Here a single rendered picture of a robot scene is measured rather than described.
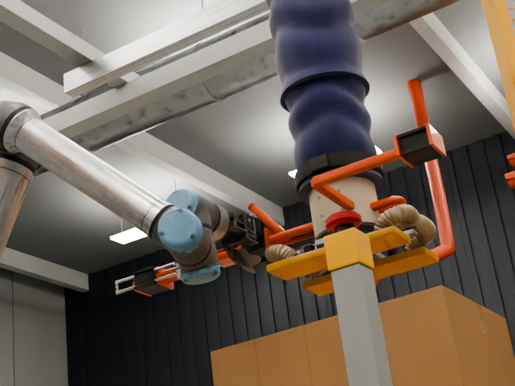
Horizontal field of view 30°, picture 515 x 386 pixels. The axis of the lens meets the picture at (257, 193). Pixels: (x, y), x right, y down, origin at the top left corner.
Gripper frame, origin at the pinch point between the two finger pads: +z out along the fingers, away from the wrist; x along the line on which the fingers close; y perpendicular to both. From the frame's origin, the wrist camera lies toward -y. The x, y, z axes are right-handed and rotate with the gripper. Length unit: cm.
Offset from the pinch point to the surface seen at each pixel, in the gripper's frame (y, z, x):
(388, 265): 34.3, 7.2, -13.1
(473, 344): 55, -7, -41
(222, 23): -81, 153, 184
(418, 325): 48, -19, -37
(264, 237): 6.1, -2.5, 0.0
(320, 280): 15.9, 6.0, -12.4
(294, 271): 15.7, -7.9, -13.2
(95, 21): -403, 475, 494
